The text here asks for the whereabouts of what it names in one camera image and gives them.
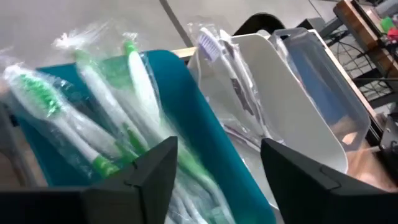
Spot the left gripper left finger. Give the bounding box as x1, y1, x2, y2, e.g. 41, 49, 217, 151
0, 136, 178, 224

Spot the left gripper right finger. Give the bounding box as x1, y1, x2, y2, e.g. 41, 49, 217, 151
260, 138, 398, 224

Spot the green toothbrush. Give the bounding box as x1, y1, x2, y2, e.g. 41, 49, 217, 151
52, 29, 150, 155
122, 32, 237, 224
2, 63, 121, 180

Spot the teal plastic bin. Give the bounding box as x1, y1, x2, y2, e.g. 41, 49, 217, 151
17, 49, 278, 224

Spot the grey translucent plastic bin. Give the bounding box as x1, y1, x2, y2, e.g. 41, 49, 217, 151
269, 26, 373, 154

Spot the wooden side table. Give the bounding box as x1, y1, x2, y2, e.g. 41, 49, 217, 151
332, 0, 398, 78

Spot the black desk frame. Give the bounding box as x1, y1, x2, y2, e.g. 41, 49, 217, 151
317, 17, 398, 110

